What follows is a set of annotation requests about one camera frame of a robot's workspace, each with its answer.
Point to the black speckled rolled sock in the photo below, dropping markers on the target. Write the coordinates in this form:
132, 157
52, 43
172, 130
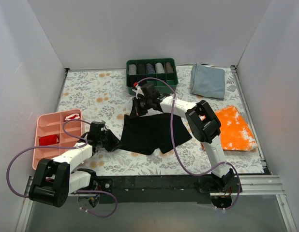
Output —
141, 68

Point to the black boxer underwear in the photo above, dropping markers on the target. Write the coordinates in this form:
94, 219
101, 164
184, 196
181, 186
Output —
145, 134

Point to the light blue cloth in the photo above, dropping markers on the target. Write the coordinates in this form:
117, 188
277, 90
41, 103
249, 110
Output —
207, 81

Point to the red white rolled cloth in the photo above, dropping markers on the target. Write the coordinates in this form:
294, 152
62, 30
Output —
72, 117

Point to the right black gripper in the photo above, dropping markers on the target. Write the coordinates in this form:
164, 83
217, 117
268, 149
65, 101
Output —
140, 105

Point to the aluminium frame rail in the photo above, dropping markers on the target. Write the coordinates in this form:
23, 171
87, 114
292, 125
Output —
258, 184

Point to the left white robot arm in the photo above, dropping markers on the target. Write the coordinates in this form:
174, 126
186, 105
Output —
56, 178

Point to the blue patterned rolled sock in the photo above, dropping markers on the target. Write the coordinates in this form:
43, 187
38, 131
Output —
150, 69

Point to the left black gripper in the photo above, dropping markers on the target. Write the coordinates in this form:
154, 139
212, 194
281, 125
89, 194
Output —
109, 140

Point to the orange white patterned cloth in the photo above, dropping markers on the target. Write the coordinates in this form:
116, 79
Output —
235, 132

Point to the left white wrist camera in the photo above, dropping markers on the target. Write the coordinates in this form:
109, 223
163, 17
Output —
102, 126

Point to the green compartment organizer box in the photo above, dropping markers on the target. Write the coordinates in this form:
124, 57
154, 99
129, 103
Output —
164, 83

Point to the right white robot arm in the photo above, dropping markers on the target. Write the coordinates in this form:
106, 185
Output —
204, 125

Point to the brown rolled sock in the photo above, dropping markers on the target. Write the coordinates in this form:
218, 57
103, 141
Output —
168, 67

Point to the pink compartment organizer tray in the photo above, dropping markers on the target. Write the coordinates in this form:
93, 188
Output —
50, 131

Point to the red rolled cloth middle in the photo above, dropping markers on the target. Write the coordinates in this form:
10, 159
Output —
49, 140

